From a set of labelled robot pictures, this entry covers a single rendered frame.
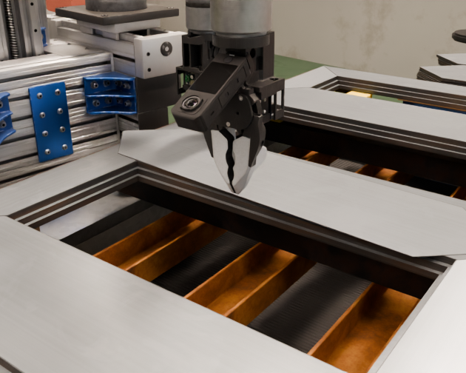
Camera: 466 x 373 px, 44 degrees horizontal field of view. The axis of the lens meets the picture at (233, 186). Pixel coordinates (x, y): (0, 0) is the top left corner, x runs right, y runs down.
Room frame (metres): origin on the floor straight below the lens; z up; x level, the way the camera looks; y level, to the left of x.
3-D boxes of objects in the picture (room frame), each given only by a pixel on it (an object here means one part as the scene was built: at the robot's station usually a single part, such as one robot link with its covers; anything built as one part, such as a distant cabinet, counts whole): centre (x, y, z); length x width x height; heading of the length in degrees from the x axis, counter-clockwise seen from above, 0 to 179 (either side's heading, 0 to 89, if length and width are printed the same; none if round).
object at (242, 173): (0.72, -0.03, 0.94); 0.06 x 0.03 x 0.09; 145
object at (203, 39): (1.06, 0.05, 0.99); 0.09 x 0.08 x 0.12; 144
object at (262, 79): (0.73, -0.01, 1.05); 0.09 x 0.08 x 0.12; 145
